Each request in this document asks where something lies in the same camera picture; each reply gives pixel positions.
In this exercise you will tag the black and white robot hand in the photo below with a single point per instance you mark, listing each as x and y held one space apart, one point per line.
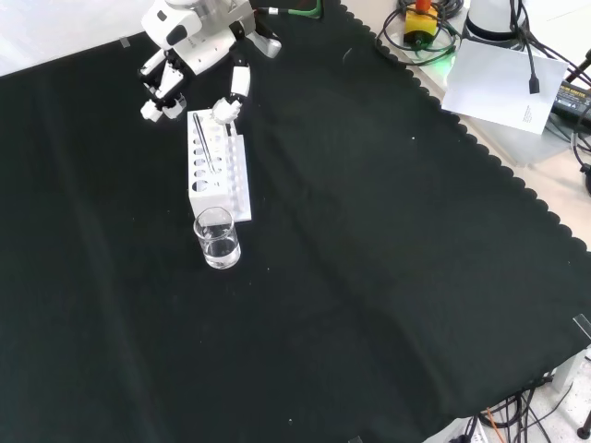
203 44

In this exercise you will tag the clear glass rod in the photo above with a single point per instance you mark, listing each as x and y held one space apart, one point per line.
204 143

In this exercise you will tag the white test tube rack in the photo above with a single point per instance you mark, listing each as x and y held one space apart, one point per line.
208 196

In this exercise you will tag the clear tape piece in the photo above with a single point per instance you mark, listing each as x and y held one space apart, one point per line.
124 42
355 439
582 325

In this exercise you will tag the clear glass beaker with water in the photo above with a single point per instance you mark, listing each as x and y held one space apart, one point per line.
221 251

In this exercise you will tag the yellow stop button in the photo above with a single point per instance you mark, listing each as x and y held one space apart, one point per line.
420 25

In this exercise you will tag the black table cloth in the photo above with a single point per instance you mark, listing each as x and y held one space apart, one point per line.
323 254

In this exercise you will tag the white paper sheet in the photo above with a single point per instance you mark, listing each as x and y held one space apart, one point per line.
498 87

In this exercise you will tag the pale base board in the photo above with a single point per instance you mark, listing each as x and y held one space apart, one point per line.
508 143

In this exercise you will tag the black power supply brick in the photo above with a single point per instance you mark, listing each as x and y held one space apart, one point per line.
572 99

